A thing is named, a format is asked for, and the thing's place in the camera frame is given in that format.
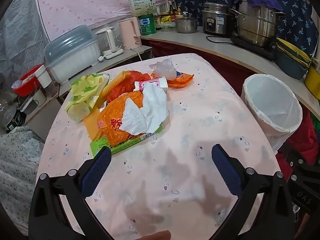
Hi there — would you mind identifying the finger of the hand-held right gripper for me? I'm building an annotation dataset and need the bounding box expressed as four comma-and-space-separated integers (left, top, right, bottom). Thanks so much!
281, 144, 313, 180

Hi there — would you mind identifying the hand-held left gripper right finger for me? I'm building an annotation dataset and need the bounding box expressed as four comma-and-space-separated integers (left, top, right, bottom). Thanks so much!
211, 144, 295, 240

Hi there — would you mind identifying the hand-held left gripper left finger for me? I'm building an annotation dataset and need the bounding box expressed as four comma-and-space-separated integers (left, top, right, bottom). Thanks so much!
29, 146, 112, 240

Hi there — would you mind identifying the bright green carton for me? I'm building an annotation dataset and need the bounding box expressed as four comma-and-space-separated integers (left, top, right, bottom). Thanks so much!
89, 124, 163, 158

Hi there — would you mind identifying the white lined trash bin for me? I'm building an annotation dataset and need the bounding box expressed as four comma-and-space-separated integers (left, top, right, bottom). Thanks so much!
240, 74, 303, 153

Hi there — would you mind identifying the orange printed plastic bag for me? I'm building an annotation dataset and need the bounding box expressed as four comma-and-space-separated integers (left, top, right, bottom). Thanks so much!
97, 91, 150, 147

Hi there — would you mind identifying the green yellow snack bag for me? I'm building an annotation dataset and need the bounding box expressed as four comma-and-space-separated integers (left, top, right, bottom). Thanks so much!
65, 72, 110, 123

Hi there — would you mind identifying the white paper towel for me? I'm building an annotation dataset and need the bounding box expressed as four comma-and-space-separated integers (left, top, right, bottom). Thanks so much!
119, 82, 169, 135

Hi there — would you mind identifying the red plastic bag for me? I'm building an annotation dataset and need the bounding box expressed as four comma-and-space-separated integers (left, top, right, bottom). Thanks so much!
107, 70, 152, 103

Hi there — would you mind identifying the orange snack wrapper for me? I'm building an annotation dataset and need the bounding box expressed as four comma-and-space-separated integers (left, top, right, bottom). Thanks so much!
150, 71, 195, 88

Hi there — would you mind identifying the clear plastic bag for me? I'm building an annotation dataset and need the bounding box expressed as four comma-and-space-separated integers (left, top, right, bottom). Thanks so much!
149, 59, 178, 80

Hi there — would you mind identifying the person's left hand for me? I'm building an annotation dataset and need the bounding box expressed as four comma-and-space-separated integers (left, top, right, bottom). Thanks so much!
135, 230, 172, 240

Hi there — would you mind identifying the bright red cloth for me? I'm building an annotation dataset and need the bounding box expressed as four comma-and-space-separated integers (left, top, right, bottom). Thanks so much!
275, 109, 319, 173

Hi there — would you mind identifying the yellow electric pot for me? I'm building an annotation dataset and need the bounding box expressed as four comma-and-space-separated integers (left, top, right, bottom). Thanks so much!
304, 57, 320, 101

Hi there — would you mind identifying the grey floral cloth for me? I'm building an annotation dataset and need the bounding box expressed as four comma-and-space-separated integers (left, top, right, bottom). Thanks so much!
0, 126, 45, 237

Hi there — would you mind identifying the blue basin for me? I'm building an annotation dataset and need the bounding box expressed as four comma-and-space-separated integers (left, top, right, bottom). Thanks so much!
275, 47, 309, 80

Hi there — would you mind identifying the black round tin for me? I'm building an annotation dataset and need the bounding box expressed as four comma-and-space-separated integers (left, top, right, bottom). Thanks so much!
2, 105, 27, 133

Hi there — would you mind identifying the white lidded canister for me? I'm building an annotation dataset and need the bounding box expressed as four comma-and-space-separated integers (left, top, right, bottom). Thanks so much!
34, 65, 58, 98

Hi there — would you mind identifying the yellow strainer basin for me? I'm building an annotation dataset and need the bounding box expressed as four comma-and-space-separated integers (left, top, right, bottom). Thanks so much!
275, 37, 312, 68

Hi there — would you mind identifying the white dish box clear lid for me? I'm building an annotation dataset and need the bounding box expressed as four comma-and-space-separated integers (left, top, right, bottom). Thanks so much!
44, 25, 100, 85

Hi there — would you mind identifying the red plastic bucket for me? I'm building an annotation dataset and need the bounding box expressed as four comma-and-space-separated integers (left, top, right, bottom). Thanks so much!
11, 64, 44, 97

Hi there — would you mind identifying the black induction cooktop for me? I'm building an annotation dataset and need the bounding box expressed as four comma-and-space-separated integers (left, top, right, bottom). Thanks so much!
230, 37, 277, 61

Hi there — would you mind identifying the glass kettle with white base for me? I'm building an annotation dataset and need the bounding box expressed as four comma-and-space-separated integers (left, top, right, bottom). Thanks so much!
95, 27, 124, 60

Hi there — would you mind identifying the dark red curtain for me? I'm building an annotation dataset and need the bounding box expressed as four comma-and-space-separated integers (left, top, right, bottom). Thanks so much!
141, 38, 250, 98

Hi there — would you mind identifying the pink electric kettle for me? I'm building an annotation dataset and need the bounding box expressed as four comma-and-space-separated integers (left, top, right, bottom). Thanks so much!
118, 17, 142, 50

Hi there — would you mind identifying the large steel steamer pot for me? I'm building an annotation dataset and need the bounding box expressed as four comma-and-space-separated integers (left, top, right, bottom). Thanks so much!
229, 0, 287, 48

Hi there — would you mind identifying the steel rice cooker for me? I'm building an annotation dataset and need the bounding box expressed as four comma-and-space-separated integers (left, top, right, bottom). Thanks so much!
201, 2, 237, 37

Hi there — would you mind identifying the small steel lidded pot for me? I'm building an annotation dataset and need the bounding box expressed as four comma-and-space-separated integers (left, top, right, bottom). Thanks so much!
174, 12, 198, 34

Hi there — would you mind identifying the green tin can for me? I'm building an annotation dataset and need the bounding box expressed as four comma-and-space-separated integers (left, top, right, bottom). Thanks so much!
138, 13, 156, 36

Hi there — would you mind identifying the clear food container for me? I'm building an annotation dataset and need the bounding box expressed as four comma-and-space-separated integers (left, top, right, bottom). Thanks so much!
161, 22, 177, 32

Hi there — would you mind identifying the clear plastic sheet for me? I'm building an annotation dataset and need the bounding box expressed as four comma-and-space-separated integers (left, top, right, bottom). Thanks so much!
0, 0, 49, 85

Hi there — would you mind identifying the dark sauce jar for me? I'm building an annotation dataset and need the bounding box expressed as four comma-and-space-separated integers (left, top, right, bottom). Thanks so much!
153, 12, 162, 30

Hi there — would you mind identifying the tall sauce bottle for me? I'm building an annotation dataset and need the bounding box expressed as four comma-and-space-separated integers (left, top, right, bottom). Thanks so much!
168, 1, 176, 22

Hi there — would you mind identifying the white box with plant print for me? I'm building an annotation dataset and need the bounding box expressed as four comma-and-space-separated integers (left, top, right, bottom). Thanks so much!
129, 0, 157, 17

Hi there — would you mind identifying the black power cable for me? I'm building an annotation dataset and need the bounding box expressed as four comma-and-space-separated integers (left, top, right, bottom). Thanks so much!
205, 35, 235, 46

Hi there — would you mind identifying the pink dotted wall cloth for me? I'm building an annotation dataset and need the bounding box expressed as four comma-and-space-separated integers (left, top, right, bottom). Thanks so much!
35, 0, 173, 45

